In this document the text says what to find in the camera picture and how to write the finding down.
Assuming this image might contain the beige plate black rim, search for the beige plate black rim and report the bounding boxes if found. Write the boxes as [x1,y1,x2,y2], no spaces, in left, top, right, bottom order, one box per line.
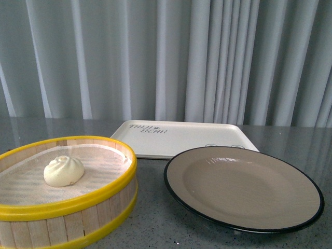
[164,147,324,233]

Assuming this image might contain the white steamed bun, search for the white steamed bun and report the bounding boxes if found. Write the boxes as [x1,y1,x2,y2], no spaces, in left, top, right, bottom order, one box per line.
[44,155,85,187]

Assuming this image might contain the white bear tray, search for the white bear tray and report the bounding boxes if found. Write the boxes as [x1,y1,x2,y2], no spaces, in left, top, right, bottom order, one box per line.
[111,120,258,159]

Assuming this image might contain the yellow bamboo steamer basket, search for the yellow bamboo steamer basket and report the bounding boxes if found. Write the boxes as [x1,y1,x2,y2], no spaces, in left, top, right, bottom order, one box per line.
[1,136,138,248]

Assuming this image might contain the white steamer liner cloth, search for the white steamer liner cloth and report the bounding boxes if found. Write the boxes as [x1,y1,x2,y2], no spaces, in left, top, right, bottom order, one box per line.
[1,144,132,205]

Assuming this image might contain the grey pleated curtain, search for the grey pleated curtain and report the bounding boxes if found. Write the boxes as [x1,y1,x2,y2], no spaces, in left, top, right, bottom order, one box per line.
[1,1,331,128]

